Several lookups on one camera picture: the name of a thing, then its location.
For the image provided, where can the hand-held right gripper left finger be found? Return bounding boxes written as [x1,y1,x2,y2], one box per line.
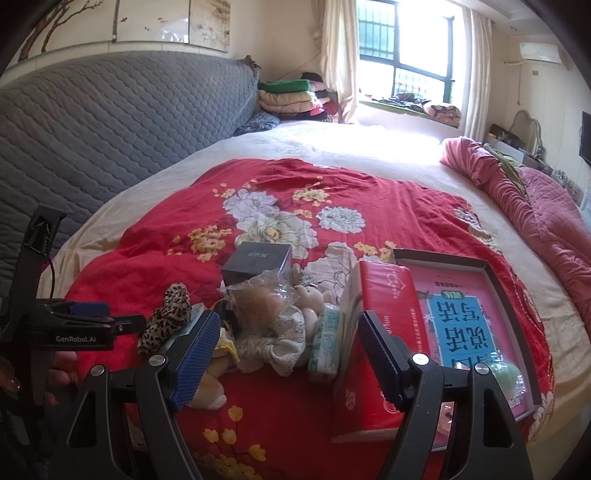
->
[65,308,222,480]

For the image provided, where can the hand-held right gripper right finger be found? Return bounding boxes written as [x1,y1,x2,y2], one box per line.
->
[358,310,534,480]

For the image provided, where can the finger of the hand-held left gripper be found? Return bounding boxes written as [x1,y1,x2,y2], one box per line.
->
[30,300,148,350]

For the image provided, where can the white floral scrunchie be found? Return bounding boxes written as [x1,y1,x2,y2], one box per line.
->
[235,305,320,377]

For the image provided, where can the framed pink book tray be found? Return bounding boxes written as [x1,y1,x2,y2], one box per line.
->
[392,248,544,454]

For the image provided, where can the person's left hand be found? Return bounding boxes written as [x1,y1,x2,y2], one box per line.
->
[0,351,79,408]

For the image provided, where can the white teddy bear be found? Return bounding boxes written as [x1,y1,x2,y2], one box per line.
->
[187,355,241,412]

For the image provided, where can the leopard print scrunchie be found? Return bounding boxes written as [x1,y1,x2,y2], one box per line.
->
[137,282,195,357]

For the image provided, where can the green white tissue pack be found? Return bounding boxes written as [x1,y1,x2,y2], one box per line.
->
[307,302,345,385]

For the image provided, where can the red tissue package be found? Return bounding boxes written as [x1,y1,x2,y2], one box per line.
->
[329,258,424,445]

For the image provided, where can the clear plastic bag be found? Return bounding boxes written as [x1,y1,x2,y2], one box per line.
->
[216,270,306,325]

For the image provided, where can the pink children's book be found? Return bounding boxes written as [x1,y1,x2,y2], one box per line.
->
[410,264,533,420]

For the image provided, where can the small beige teddy bear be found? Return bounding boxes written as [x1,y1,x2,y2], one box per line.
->
[292,281,341,320]

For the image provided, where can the black square box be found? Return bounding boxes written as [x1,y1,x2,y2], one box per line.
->
[221,242,293,289]

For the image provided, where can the grey quilted headboard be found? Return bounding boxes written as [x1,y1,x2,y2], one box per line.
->
[0,48,259,296]

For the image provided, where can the red floral blanket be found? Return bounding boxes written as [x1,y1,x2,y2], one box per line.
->
[65,157,557,480]

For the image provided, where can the pink quilt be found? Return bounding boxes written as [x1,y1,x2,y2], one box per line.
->
[438,136,591,365]

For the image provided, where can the bed with cream sheet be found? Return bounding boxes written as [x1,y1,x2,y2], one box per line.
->
[37,117,591,416]

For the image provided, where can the dark patterned pillow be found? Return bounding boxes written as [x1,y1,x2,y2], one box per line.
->
[233,113,281,138]

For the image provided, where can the cluttered dresser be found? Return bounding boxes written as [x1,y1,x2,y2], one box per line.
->
[485,122,583,200]

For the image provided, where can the clothes on window sill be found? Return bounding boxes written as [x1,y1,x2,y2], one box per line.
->
[368,91,462,124]

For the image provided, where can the stack of folded clothes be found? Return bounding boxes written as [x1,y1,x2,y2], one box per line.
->
[256,71,342,125]

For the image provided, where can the ornate vanity mirror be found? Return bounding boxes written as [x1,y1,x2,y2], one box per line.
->
[512,109,544,154]

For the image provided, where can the black television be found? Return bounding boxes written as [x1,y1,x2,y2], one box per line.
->
[579,111,591,165]

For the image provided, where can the cream curtain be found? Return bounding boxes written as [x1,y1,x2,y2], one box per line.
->
[461,7,496,145]
[320,0,362,124]

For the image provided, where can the barred window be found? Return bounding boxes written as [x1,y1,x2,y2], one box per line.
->
[358,0,456,108]

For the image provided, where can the white air conditioner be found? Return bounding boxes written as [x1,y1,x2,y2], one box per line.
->
[518,41,565,66]

